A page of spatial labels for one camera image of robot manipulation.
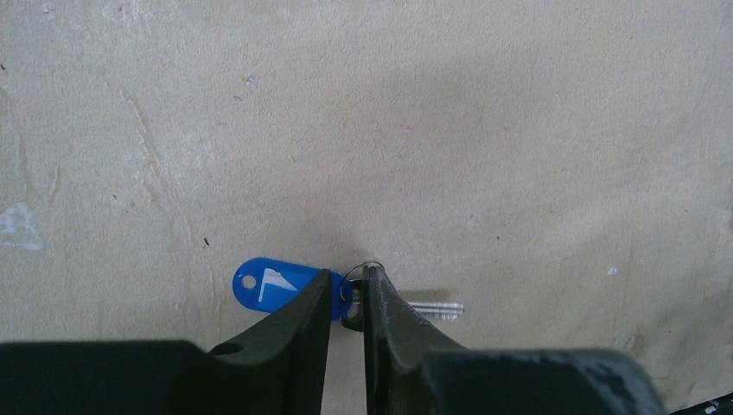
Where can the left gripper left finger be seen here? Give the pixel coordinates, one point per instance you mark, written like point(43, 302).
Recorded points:
point(277, 366)

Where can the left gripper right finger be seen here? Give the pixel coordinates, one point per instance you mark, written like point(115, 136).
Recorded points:
point(412, 367)

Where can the silver key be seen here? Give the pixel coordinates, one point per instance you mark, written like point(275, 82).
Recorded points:
point(446, 311)

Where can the blue key tag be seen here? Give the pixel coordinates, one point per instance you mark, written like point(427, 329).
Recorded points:
point(266, 285)

